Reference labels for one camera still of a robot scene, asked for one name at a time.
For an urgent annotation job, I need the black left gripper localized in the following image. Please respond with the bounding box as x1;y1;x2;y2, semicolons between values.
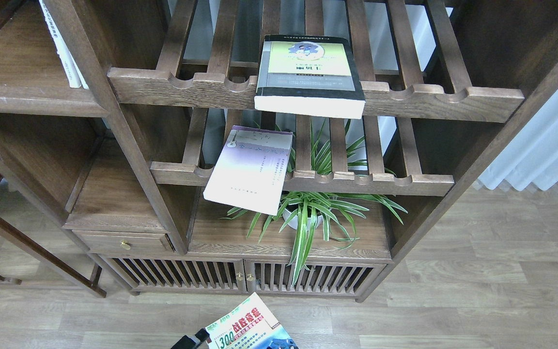
171;328;210;349

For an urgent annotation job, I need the colourful 300 paperback book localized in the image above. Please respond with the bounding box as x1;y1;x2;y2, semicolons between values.
205;292;298;349

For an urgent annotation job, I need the brass drawer knob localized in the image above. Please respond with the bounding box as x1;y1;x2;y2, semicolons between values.
120;240;132;251

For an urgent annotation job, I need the white plant pot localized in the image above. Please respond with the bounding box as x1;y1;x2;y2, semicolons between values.
282;204;323;231

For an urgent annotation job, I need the spider plant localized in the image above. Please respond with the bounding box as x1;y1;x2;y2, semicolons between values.
221;119;408;287

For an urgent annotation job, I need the lavender white paperback book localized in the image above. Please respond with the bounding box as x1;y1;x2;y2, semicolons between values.
203;126;293;216

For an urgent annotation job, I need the dark wooden bookshelf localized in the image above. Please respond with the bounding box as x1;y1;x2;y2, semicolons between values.
0;0;558;302

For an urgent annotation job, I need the wooden furniture at left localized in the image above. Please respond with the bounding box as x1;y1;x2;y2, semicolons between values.
0;174;106;298

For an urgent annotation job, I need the white upright book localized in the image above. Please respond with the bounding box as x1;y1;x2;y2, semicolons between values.
39;0;82;88
72;58;89;89

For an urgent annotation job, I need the green and black thick book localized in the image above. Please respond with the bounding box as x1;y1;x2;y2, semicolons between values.
254;34;365;119

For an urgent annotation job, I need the white curtain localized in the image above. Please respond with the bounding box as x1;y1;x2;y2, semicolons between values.
477;90;558;190

